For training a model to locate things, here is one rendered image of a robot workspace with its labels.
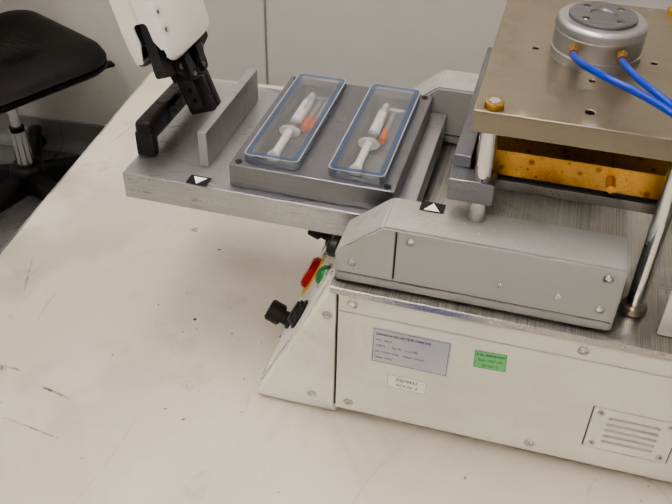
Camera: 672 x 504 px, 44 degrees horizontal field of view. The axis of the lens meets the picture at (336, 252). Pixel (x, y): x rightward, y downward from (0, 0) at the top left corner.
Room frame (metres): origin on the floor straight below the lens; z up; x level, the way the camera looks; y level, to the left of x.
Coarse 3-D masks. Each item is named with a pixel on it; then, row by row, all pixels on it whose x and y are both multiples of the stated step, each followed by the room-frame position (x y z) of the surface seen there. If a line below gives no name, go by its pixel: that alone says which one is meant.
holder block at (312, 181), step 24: (360, 96) 0.82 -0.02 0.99; (264, 120) 0.76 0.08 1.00; (336, 120) 0.77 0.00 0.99; (336, 144) 0.72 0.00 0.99; (408, 144) 0.72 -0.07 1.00; (240, 168) 0.67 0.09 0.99; (264, 168) 0.67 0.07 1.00; (312, 168) 0.67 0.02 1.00; (408, 168) 0.71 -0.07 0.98; (288, 192) 0.66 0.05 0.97; (312, 192) 0.66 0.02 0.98; (336, 192) 0.65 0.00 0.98; (360, 192) 0.64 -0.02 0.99; (384, 192) 0.64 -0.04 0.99
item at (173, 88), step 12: (168, 96) 0.78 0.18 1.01; (180, 96) 0.80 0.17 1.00; (156, 108) 0.76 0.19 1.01; (168, 108) 0.77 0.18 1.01; (180, 108) 0.79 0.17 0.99; (144, 120) 0.73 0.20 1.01; (156, 120) 0.74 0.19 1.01; (168, 120) 0.76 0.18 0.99; (144, 132) 0.73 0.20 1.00; (156, 132) 0.74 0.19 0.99; (144, 144) 0.73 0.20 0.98; (156, 144) 0.73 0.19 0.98
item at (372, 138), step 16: (368, 96) 0.81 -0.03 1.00; (384, 96) 0.81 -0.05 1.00; (400, 96) 0.81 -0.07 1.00; (416, 96) 0.81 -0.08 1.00; (368, 112) 0.77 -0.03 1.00; (384, 112) 0.77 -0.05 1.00; (400, 112) 0.77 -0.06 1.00; (352, 128) 0.74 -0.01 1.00; (368, 128) 0.74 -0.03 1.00; (384, 128) 0.74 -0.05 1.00; (400, 128) 0.74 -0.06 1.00; (352, 144) 0.71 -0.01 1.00; (368, 144) 0.71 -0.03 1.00; (384, 144) 0.71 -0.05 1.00; (336, 160) 0.67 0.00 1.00; (352, 160) 0.68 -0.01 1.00; (368, 160) 0.68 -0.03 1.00; (384, 160) 0.68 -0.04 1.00
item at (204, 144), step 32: (224, 96) 0.86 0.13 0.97; (256, 96) 0.85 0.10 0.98; (192, 128) 0.79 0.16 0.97; (224, 128) 0.75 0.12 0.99; (160, 160) 0.72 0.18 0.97; (192, 160) 0.72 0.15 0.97; (224, 160) 0.72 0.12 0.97; (416, 160) 0.73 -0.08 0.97; (128, 192) 0.70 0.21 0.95; (160, 192) 0.69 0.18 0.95; (192, 192) 0.68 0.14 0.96; (224, 192) 0.67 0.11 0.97; (256, 192) 0.67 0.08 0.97; (416, 192) 0.67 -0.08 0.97; (288, 224) 0.65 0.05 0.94; (320, 224) 0.64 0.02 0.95
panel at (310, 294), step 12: (324, 264) 0.72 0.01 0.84; (324, 276) 0.62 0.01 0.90; (312, 288) 0.69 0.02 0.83; (324, 288) 0.60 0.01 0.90; (312, 300) 0.62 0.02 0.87; (300, 312) 0.63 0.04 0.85; (300, 324) 0.61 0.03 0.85; (288, 336) 0.62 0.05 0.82; (276, 348) 0.66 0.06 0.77; (264, 372) 0.62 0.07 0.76
